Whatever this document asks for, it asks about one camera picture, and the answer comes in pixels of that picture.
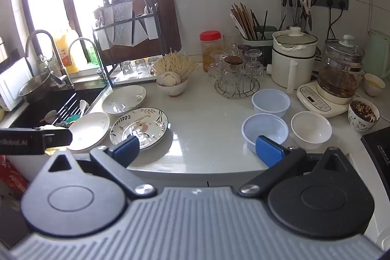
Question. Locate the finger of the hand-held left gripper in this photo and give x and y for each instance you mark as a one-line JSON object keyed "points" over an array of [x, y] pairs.
{"points": [[59, 138]]}

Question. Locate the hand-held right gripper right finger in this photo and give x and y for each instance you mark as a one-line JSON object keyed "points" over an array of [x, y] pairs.
{"points": [[268, 152]]}

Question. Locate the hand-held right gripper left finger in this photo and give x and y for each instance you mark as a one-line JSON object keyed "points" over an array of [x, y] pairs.
{"points": [[126, 148]]}

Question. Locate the translucent plastic bowl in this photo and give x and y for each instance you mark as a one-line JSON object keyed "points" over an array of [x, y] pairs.
{"points": [[263, 127], [271, 100]]}

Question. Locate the dark rimmed deer print plate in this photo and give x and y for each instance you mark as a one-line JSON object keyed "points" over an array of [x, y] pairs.
{"points": [[143, 126]]}

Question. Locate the plain white plate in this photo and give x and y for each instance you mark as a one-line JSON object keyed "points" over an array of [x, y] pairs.
{"points": [[88, 132]]}

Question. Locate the white ceramic bowl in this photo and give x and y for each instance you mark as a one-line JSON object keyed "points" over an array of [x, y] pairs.
{"points": [[310, 127]]}

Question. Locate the white plate grey leaf print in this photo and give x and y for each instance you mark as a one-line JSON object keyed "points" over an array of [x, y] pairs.
{"points": [[123, 98]]}

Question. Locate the yellow cloth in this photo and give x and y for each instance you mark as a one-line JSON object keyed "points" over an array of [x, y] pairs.
{"points": [[54, 127]]}

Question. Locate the green flower shaped pad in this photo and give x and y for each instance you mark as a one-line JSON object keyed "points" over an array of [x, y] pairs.
{"points": [[73, 119]]}

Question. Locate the sink roll rack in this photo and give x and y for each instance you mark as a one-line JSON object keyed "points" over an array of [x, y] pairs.
{"points": [[68, 107]]}

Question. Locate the black sink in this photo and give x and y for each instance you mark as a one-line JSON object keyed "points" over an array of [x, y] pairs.
{"points": [[39, 112]]}

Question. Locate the red printed bag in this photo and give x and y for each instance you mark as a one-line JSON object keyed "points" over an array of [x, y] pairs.
{"points": [[12, 174]]}

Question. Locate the white ceramic spoon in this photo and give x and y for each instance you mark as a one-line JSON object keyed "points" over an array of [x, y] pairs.
{"points": [[83, 106]]}

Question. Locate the stainless steel bowl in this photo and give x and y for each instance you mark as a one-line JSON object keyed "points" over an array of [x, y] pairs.
{"points": [[33, 89]]}

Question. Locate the white ribbed board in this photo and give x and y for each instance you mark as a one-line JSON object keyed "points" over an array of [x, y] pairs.
{"points": [[13, 83]]}

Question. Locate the white drip tray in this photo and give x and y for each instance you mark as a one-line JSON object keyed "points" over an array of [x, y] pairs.
{"points": [[134, 80]]}

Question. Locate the cream kettle heating base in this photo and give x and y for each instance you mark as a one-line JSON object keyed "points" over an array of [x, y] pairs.
{"points": [[315, 101]]}

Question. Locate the white bowl with garlic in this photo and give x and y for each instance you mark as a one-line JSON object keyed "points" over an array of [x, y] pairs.
{"points": [[172, 91]]}

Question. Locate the tall steel faucet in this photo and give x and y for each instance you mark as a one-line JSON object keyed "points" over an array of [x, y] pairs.
{"points": [[59, 62]]}

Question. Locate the clear drinking glass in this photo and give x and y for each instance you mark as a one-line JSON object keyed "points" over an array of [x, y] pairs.
{"points": [[140, 66], [153, 64], [125, 68]]}

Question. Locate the garlic bulbs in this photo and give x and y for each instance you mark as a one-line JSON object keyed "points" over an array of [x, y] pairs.
{"points": [[170, 78]]}

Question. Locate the yellow detergent bottle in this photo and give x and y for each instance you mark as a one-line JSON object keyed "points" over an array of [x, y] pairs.
{"points": [[71, 56]]}

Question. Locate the green soap bottle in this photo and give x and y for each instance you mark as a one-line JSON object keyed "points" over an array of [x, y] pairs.
{"points": [[92, 54]]}

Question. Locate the group of cut glass cups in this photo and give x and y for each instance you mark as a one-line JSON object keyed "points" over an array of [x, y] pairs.
{"points": [[234, 68]]}

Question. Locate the white electric pot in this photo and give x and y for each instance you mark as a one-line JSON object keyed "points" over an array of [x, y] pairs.
{"points": [[292, 62]]}

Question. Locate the small steel faucet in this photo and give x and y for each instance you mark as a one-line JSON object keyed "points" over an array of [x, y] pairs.
{"points": [[91, 46]]}

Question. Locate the leaf print bowl dried flowers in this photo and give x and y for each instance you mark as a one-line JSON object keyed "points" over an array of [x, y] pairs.
{"points": [[364, 115]]}

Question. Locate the white rack cup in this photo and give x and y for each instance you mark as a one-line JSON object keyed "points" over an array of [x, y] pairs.
{"points": [[104, 39], [151, 28]]}

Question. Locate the glass kettle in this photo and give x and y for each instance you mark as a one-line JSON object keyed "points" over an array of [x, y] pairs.
{"points": [[341, 71]]}

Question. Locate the green chopstick holder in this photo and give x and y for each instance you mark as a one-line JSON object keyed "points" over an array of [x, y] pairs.
{"points": [[263, 42]]}

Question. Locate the dark dish rack with glasses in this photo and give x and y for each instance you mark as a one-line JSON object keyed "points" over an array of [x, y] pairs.
{"points": [[97, 34]]}

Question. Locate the black induction cooktop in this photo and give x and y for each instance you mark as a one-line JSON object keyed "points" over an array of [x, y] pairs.
{"points": [[379, 153]]}

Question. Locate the red lidded jar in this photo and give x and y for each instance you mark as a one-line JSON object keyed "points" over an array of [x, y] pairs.
{"points": [[210, 49]]}

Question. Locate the plain steel cleaver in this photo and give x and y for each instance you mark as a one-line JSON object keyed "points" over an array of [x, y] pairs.
{"points": [[138, 30]]}

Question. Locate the small white cup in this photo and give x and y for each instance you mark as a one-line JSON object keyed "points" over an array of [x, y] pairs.
{"points": [[374, 85]]}

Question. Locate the patterned steel cleaver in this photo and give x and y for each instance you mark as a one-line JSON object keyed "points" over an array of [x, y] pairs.
{"points": [[122, 22]]}

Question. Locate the brown cutting board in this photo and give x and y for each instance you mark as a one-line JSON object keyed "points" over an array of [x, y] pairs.
{"points": [[166, 28]]}

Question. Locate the bundle of chopsticks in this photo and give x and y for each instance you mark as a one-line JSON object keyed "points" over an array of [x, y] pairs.
{"points": [[243, 21]]}

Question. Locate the pale green appliance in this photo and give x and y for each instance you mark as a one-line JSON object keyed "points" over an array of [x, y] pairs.
{"points": [[380, 56]]}

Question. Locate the hanging kitchen tools rack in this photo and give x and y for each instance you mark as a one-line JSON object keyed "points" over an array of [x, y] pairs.
{"points": [[292, 1]]}

